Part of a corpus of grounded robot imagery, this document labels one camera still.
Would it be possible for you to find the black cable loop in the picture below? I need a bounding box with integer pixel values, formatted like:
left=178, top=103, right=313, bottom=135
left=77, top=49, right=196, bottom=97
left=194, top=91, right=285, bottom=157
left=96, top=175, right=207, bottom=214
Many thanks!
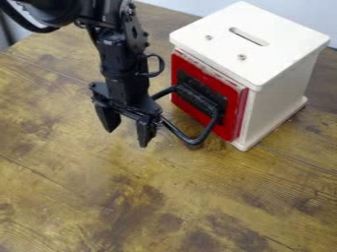
left=138, top=53, right=166, bottom=79

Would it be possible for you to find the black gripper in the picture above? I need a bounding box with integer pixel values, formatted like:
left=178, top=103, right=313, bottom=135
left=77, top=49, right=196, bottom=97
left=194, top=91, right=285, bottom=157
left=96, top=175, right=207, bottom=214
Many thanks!
left=88, top=31, right=163, bottom=148

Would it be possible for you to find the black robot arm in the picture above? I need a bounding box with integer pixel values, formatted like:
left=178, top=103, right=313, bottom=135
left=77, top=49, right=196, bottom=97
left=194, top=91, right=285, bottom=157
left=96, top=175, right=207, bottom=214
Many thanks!
left=0, top=0, right=162, bottom=148

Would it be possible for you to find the white wooden box cabinet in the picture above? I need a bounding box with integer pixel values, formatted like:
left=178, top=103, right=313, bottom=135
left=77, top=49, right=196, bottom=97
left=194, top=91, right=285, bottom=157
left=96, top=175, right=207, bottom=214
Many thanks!
left=170, top=2, right=329, bottom=151

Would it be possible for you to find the red wooden drawer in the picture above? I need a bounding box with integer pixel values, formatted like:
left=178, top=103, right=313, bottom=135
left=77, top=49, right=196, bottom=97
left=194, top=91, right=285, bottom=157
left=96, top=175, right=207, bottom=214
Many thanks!
left=171, top=49, right=249, bottom=142

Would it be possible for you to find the black metal drawer handle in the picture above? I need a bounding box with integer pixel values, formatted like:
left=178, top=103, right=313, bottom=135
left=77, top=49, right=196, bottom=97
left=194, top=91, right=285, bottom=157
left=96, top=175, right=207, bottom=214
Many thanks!
left=151, top=70, right=227, bottom=146

